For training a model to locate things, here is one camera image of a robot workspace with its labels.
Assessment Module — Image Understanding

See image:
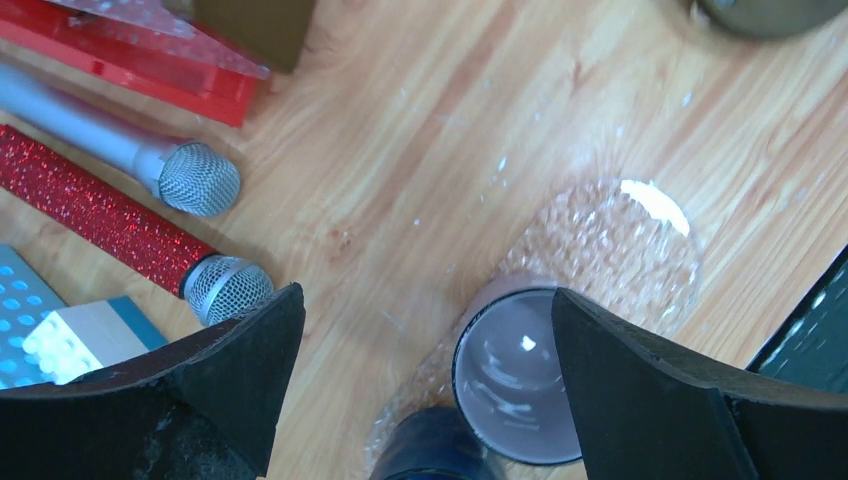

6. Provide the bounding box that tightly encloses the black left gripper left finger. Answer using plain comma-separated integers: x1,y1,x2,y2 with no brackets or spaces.
1,283,306,479

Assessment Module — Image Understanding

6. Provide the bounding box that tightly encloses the clear bubble wrap coaster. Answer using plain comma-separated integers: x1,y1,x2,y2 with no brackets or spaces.
365,179,700,472

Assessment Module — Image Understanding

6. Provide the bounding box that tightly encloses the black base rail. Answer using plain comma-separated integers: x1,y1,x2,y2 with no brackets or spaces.
747,250,847,393

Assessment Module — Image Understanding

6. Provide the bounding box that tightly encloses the purple grey mug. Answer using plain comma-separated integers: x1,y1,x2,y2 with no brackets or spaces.
451,286,582,466

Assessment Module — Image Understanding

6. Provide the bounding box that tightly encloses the silver microphone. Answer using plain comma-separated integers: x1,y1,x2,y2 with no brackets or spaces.
1,63,241,217

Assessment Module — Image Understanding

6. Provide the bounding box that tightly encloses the dark blue mug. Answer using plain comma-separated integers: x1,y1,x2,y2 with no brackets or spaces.
369,406,506,480

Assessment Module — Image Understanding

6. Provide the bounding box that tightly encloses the light blue plastic basket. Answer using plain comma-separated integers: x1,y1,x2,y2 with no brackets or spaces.
1,244,66,390

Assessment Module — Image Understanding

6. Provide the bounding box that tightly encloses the red glitter microphone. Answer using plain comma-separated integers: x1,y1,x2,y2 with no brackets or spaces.
1,125,274,326

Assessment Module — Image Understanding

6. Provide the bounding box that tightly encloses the brown oval wooden tray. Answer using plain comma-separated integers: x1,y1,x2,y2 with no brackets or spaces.
697,0,847,39

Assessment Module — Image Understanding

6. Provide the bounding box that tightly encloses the white toy brick block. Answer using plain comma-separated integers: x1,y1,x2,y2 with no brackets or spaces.
22,296,168,385

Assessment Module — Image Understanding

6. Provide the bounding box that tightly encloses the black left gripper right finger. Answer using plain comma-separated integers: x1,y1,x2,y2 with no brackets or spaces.
551,288,847,479

